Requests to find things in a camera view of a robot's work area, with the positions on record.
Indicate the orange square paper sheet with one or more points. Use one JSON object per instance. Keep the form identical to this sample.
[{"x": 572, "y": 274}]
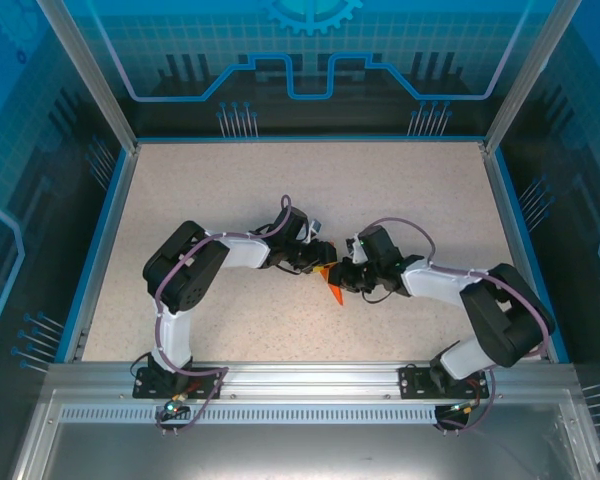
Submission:
[{"x": 337, "y": 295}]

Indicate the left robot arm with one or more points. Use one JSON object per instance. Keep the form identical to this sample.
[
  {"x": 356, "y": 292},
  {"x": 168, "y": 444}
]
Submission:
[{"x": 240, "y": 250}]

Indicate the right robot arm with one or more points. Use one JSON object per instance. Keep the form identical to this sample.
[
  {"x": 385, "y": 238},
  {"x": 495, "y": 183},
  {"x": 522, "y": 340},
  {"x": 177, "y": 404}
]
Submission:
[{"x": 435, "y": 285}]

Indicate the blue table edge strip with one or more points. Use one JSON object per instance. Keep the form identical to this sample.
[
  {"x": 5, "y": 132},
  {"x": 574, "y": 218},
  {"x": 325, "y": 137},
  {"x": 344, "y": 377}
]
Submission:
[
  {"x": 544, "y": 300},
  {"x": 101, "y": 225}
]

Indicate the grey metal shelf plate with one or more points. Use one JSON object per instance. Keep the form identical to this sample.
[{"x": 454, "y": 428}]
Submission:
[{"x": 300, "y": 450}]

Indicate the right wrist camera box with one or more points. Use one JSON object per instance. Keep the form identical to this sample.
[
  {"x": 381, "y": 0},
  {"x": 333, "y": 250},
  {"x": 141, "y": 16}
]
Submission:
[{"x": 352, "y": 251}]

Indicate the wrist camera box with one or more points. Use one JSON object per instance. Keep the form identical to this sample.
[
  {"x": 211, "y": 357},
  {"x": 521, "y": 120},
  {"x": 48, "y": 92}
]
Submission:
[
  {"x": 315, "y": 226},
  {"x": 352, "y": 251}
]

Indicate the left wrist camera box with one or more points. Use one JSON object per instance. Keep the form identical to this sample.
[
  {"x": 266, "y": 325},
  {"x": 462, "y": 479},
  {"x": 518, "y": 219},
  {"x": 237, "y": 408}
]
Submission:
[{"x": 315, "y": 226}]

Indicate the aluminium mounting rail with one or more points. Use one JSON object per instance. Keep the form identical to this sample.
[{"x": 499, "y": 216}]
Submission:
[{"x": 310, "y": 380}]

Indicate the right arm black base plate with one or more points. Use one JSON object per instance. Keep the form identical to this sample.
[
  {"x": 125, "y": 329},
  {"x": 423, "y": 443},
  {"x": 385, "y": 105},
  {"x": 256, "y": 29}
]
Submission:
[{"x": 412, "y": 382}]

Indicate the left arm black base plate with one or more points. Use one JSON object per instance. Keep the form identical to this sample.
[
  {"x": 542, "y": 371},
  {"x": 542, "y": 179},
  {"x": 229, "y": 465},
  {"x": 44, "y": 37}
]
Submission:
[{"x": 205, "y": 382}]

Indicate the aluminium frame post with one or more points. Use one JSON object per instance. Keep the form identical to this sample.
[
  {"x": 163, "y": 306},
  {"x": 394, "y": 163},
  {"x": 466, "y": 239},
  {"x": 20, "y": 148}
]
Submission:
[
  {"x": 91, "y": 75},
  {"x": 530, "y": 75}
]

